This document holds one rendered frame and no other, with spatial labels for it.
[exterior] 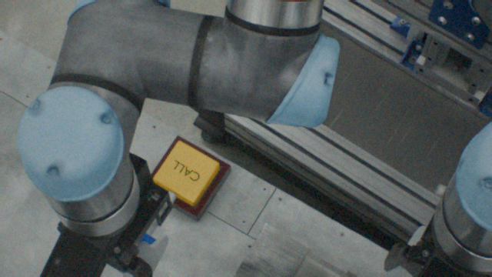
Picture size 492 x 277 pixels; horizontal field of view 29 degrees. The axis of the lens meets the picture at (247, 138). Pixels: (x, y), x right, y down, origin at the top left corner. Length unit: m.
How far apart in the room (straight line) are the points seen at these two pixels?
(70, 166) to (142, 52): 0.11
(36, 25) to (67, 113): 1.56
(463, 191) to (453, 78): 1.12
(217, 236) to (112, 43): 0.49
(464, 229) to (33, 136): 0.32
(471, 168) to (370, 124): 1.25
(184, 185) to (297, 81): 0.47
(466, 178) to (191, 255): 0.59
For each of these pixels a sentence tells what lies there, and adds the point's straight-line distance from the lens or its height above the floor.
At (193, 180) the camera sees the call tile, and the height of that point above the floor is 0.84.
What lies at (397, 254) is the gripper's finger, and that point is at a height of 1.11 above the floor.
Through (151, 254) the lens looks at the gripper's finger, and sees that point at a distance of 0.98.
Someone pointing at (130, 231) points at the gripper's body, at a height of 1.09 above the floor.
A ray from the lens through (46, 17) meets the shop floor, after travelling 2.27.
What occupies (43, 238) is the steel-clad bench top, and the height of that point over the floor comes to 0.80.
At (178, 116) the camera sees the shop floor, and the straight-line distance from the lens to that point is 2.12.
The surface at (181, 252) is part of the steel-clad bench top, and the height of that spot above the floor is 0.80.
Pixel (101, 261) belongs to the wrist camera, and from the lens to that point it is 0.87.
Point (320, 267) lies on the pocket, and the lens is 1.12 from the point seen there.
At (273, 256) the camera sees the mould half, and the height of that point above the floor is 0.89.
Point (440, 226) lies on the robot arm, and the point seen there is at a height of 1.24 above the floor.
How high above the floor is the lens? 1.95
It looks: 68 degrees down
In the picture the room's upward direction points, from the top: 1 degrees counter-clockwise
